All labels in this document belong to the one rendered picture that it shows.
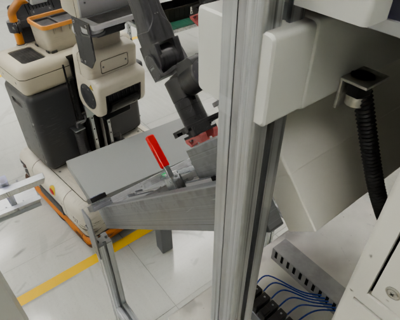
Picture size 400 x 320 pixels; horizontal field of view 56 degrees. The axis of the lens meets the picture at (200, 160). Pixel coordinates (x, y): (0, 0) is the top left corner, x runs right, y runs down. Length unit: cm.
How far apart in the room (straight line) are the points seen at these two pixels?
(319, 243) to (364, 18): 93
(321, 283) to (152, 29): 69
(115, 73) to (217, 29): 123
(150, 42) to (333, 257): 72
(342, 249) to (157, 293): 87
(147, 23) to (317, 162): 52
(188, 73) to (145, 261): 120
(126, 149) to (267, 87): 119
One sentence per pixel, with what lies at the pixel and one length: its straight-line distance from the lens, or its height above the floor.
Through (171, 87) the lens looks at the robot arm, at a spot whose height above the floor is 107.
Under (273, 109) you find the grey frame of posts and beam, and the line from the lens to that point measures 27.
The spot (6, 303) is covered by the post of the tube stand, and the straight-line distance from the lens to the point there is 97.
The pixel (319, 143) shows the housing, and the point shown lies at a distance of 40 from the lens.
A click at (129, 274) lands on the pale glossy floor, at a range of 177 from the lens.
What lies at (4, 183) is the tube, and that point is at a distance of 62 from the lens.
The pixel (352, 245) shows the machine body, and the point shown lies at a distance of 114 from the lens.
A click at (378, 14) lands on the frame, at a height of 140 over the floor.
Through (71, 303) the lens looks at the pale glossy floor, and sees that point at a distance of 176.
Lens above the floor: 147
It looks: 40 degrees down
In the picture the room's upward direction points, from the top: straight up
